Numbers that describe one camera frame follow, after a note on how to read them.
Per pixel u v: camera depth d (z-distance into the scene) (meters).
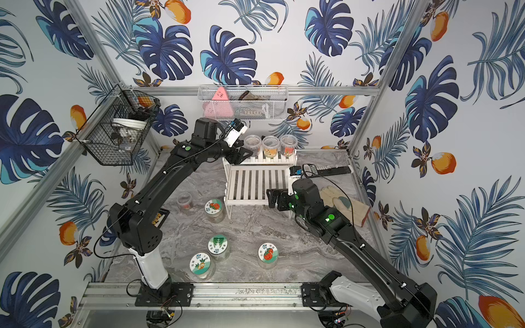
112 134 0.90
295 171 0.63
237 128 0.66
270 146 0.78
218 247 0.78
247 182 0.91
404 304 0.38
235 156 0.70
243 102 0.92
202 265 0.74
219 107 0.90
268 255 0.76
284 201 0.64
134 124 0.80
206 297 0.76
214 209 0.88
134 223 0.45
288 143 0.78
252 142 0.79
